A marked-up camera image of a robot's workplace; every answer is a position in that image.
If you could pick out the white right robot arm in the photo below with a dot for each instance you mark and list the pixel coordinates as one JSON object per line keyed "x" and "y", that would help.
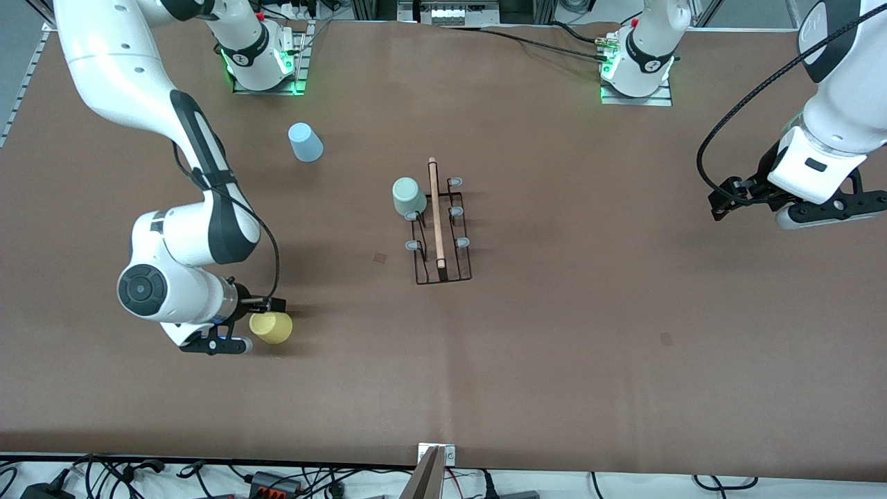
{"x": 111, "y": 62}

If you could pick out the grey camera stand pole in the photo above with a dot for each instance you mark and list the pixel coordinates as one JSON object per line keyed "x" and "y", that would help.
{"x": 424, "y": 482}

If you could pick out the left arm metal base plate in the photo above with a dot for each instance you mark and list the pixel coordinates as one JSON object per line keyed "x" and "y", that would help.
{"x": 637, "y": 101}

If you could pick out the white power strip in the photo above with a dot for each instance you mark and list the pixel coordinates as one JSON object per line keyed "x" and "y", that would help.
{"x": 294, "y": 10}

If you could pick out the small metal mounting bracket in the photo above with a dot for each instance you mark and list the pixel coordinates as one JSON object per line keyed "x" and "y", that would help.
{"x": 450, "y": 455}

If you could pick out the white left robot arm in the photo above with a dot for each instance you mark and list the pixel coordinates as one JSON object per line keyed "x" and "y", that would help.
{"x": 852, "y": 90}

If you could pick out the brown paper table cover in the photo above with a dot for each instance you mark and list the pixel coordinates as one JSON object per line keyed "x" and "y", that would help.
{"x": 485, "y": 381}

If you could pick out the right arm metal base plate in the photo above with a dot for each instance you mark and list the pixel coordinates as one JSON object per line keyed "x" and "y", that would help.
{"x": 277, "y": 89}

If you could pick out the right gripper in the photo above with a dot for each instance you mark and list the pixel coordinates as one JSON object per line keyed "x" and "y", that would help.
{"x": 244, "y": 299}

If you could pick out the light blue plastic cup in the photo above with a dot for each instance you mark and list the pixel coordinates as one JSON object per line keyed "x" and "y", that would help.
{"x": 305, "y": 142}

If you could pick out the aluminium frame rail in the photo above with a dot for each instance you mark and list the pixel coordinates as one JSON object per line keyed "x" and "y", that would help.
{"x": 28, "y": 83}

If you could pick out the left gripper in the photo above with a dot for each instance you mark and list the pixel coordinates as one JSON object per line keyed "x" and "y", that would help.
{"x": 757, "y": 186}

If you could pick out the mint green plastic cup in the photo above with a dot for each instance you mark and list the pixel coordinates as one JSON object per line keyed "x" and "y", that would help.
{"x": 409, "y": 194}

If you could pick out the yellow plastic cup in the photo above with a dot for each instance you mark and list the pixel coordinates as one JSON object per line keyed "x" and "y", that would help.
{"x": 274, "y": 329}

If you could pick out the black orange connector box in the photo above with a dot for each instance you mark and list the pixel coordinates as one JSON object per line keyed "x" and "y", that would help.
{"x": 274, "y": 483}

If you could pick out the grey electronics box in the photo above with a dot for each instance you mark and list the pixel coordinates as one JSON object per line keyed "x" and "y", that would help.
{"x": 450, "y": 14}

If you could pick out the black power adapter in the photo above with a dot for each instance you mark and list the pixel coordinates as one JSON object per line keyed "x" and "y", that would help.
{"x": 45, "y": 492}

